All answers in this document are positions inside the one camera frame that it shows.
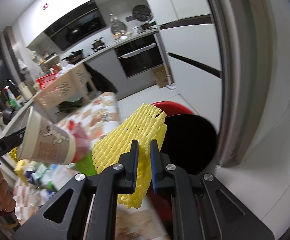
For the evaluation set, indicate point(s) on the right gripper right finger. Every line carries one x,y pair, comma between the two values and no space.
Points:
202,207

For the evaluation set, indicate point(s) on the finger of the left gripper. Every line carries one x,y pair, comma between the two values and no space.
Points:
13,140

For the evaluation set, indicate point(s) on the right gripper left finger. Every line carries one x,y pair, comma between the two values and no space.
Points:
85,207

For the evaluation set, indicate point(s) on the paper cup with print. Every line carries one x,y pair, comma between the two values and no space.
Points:
44,142

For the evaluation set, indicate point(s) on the yellow foam fruit net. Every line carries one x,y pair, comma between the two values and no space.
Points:
147,123

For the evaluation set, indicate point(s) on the black trash bin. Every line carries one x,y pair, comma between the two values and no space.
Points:
190,142

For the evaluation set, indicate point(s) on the black pan by sink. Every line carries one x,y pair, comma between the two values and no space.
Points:
8,115

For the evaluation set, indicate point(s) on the green spray bottle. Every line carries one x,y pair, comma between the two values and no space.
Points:
12,99

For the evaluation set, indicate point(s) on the green onions bunch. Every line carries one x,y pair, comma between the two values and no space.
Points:
70,106

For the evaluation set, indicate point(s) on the red plastic basket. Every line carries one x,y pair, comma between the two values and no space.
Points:
46,80

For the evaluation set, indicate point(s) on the red plastic bag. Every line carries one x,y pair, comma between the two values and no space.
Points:
82,141

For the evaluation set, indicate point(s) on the checkered patterned tablecloth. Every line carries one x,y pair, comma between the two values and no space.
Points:
98,119

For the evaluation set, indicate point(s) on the beige perforated plastic chair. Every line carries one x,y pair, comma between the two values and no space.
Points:
72,82

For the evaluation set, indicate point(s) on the black garment on chair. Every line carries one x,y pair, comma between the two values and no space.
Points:
101,83

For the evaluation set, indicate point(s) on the black wok on stove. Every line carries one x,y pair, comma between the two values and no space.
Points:
74,57

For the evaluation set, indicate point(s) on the red plastic stool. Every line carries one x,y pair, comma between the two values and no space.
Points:
172,108

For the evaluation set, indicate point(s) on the black pot on stove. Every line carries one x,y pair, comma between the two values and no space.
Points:
98,45

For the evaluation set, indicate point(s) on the cardboard box on floor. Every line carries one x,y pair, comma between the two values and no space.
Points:
162,79

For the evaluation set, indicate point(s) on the black range hood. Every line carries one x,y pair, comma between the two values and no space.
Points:
76,25

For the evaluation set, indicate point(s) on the black built-in oven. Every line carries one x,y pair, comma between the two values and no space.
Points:
139,55

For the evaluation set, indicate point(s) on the round decorative plate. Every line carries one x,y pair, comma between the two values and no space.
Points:
118,27

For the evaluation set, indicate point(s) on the white mop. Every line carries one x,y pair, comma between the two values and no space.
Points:
171,84

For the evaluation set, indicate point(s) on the black cake mould pan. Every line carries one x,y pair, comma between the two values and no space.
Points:
141,13

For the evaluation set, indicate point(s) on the white refrigerator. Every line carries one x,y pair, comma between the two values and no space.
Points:
191,43

